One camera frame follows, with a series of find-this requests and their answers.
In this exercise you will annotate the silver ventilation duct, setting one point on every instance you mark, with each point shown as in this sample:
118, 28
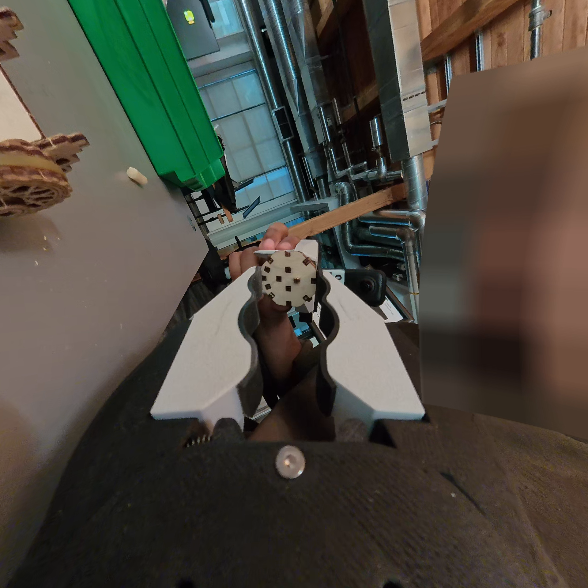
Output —
399, 82

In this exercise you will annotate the small white peg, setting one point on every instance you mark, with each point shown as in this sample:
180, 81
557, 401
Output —
137, 177

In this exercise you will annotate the grey desk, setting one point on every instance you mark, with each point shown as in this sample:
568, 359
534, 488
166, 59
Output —
92, 275

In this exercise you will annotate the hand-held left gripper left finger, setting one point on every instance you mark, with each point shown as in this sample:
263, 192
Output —
202, 363

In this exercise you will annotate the cluster of metal pipes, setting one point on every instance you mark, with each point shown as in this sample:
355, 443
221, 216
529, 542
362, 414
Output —
367, 183

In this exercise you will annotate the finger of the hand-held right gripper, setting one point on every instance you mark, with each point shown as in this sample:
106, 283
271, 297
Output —
310, 248
264, 252

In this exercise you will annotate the small wooden cutout piece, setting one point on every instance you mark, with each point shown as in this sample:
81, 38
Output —
8, 32

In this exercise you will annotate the dark display screen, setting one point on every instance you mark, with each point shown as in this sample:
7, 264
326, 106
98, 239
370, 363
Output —
193, 32

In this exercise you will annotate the round wooden gear assembly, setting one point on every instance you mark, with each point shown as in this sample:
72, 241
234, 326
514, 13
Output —
32, 179

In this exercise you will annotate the person's right hand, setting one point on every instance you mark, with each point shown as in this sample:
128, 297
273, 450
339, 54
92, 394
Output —
280, 349

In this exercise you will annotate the green plastic bin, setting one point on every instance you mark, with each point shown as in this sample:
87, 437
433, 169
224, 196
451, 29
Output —
151, 92

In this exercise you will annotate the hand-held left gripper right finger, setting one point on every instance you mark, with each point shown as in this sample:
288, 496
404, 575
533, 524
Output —
372, 367

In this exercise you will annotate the round wooden slotted disc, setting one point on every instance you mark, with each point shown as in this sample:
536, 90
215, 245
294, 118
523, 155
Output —
289, 278

